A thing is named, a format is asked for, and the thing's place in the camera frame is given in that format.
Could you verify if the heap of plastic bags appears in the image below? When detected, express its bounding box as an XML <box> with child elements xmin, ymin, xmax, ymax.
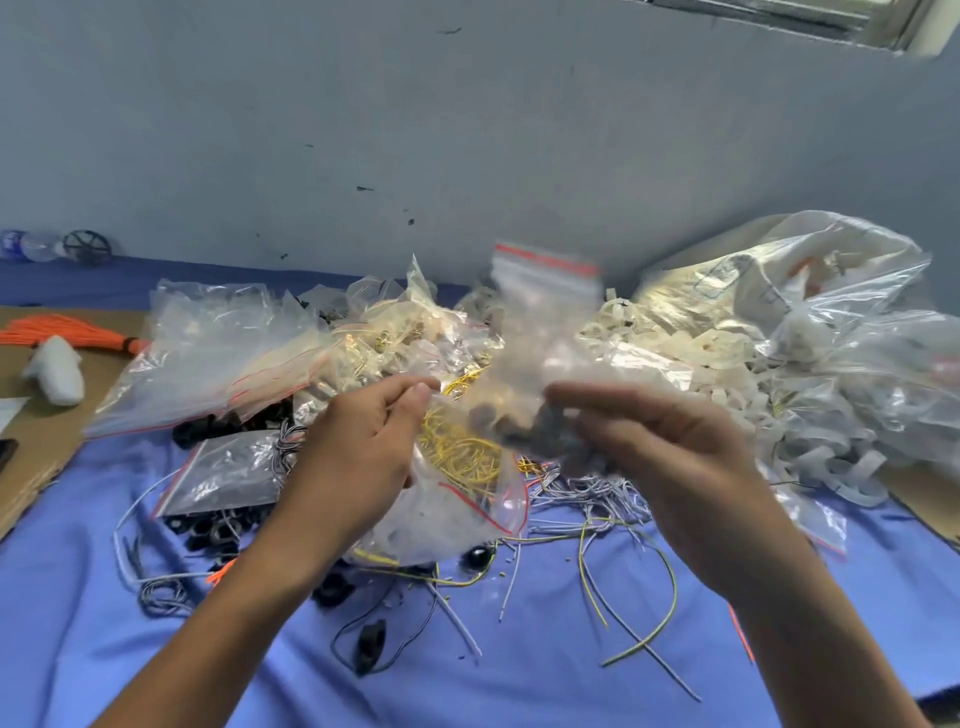
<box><xmin>289</xmin><ymin>256</ymin><xmax>507</xmax><ymax>410</ymax></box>

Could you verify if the person's left hand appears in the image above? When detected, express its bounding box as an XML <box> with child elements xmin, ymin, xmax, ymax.
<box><xmin>270</xmin><ymin>373</ymin><xmax>443</xmax><ymax>581</ymax></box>

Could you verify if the window frame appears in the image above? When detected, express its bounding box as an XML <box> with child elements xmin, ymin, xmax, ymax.
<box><xmin>627</xmin><ymin>0</ymin><xmax>960</xmax><ymax>57</ymax></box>

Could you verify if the stack of plastic bags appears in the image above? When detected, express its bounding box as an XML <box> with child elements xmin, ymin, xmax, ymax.
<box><xmin>85</xmin><ymin>279</ymin><xmax>327</xmax><ymax>438</ymax></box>

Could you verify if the pile of white plastic wheels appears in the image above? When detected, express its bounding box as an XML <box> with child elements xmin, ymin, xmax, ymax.
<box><xmin>582</xmin><ymin>282</ymin><xmax>905</xmax><ymax>515</ymax></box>

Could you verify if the orange tie bundle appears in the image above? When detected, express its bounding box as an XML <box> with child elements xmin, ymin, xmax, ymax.
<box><xmin>0</xmin><ymin>313</ymin><xmax>146</xmax><ymax>359</ymax></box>

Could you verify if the person's left forearm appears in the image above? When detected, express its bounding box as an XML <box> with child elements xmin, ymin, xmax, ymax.
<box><xmin>91</xmin><ymin>525</ymin><xmax>350</xmax><ymax>728</ymax></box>

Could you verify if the pile of large plastic bags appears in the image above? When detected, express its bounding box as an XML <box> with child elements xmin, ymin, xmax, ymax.
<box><xmin>634</xmin><ymin>210</ymin><xmax>960</xmax><ymax>519</ymax></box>

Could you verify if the clear plastic water bottle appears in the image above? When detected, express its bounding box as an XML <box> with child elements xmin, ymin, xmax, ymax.
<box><xmin>0</xmin><ymin>226</ymin><xmax>71</xmax><ymax>266</ymax></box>

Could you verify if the person's right hand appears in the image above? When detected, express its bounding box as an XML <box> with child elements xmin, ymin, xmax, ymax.
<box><xmin>541</xmin><ymin>378</ymin><xmax>761</xmax><ymax>566</ymax></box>

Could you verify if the blue cloth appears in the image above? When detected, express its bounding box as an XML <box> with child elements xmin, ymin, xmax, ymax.
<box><xmin>0</xmin><ymin>253</ymin><xmax>960</xmax><ymax>728</ymax></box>

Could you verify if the clear zip plastic bag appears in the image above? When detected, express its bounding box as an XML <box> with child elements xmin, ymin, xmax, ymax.
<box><xmin>357</xmin><ymin>241</ymin><xmax>606</xmax><ymax>567</ymax></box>

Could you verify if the white handheld device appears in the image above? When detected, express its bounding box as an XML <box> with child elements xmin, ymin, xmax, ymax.
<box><xmin>21</xmin><ymin>333</ymin><xmax>89</xmax><ymax>408</ymax></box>

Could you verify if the black round wheel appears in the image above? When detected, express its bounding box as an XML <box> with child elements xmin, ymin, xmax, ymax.
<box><xmin>61</xmin><ymin>228</ymin><xmax>114</xmax><ymax>269</ymax></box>

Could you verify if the brown cardboard sheet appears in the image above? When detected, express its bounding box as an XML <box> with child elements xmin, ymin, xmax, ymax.
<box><xmin>0</xmin><ymin>306</ymin><xmax>146</xmax><ymax>543</ymax></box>

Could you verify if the pile of black plastic rings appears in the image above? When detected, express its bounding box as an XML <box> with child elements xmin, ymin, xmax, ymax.
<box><xmin>160</xmin><ymin>394</ymin><xmax>500</xmax><ymax>605</ymax></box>

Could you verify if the pile of yellow wires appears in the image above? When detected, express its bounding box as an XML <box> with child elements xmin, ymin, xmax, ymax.
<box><xmin>418</xmin><ymin>402</ymin><xmax>521</xmax><ymax>498</ymax></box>

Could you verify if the person's right forearm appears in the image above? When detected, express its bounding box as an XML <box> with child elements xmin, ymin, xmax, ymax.
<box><xmin>702</xmin><ymin>510</ymin><xmax>933</xmax><ymax>728</ymax></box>

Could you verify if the pile of grey white wires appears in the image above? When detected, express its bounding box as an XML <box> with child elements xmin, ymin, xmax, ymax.
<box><xmin>514</xmin><ymin>462</ymin><xmax>665</xmax><ymax>545</ymax></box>

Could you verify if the red-zip plastic bag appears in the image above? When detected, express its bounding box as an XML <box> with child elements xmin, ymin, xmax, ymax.
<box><xmin>153</xmin><ymin>429</ymin><xmax>288</xmax><ymax>521</ymax></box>

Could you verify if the long yellow green wire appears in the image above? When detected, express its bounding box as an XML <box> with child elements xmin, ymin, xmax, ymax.
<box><xmin>574</xmin><ymin>514</ymin><xmax>704</xmax><ymax>704</ymax></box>

